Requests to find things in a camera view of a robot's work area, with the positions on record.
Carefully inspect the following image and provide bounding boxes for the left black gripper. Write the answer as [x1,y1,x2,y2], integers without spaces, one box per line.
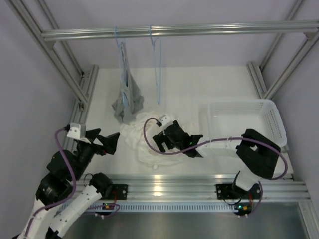
[71,128,120,181]

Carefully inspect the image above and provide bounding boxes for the white tank top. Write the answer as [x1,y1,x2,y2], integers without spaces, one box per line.
[120,111,197,170]

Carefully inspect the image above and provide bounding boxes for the blue wire hanger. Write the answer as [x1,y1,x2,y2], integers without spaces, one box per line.
[114,26,129,108]
[149,25,162,105]

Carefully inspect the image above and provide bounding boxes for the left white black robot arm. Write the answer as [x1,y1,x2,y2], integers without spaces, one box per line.
[15,125,120,239]

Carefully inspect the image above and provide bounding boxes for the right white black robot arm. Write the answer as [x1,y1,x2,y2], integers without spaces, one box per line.
[152,120,281,198]

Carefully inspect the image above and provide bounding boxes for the grey tank top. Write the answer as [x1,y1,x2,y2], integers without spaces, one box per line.
[112,45,144,124]

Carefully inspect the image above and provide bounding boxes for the clear plastic basket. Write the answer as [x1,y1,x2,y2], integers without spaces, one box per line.
[199,99,287,147]

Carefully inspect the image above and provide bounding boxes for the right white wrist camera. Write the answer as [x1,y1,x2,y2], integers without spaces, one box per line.
[156,114,173,130]

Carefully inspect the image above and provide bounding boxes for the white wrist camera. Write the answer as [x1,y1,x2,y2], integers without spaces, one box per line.
[67,122,86,140]
[156,114,173,130]

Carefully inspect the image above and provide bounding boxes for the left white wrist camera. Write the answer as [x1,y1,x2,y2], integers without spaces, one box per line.
[67,122,86,140]

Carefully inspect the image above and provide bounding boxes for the aluminium frame left posts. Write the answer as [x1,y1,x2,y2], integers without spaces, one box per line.
[4,0,100,150]

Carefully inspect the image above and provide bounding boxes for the aluminium frame posts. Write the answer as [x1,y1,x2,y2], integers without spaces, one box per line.
[242,0,319,101]
[4,0,100,150]

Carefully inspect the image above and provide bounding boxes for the slotted cable duct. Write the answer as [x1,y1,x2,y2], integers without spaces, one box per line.
[58,201,240,213]

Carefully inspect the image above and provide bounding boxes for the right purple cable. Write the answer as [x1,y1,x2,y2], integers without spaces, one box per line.
[143,117,289,180]

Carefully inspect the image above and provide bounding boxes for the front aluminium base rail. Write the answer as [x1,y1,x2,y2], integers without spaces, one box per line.
[59,173,311,201]

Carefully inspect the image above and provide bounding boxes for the aluminium hanging rail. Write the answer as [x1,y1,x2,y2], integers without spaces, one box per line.
[40,19,319,42]

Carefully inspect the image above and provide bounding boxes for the aluminium frame right posts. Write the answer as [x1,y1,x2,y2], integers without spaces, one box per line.
[242,0,319,101]

